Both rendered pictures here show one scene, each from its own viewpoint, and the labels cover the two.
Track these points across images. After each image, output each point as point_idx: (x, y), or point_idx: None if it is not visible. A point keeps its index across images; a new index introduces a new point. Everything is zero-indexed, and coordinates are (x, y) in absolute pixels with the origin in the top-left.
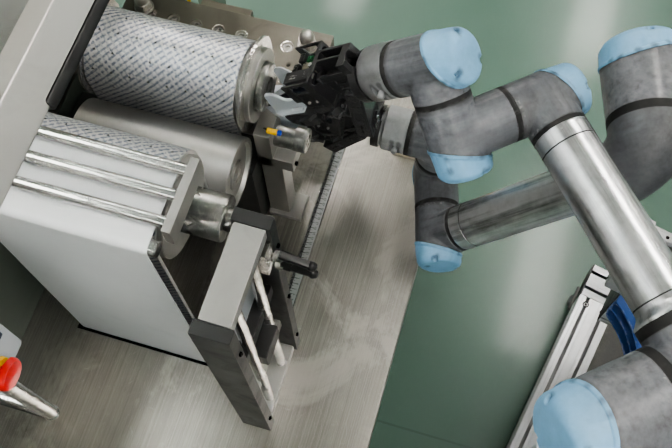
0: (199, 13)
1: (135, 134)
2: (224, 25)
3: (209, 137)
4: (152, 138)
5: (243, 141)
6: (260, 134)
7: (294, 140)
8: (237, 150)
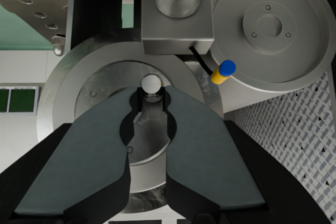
0: (27, 14)
1: (224, 112)
2: None
3: (229, 97)
4: (229, 110)
5: (232, 73)
6: (206, 49)
7: None
8: (261, 88)
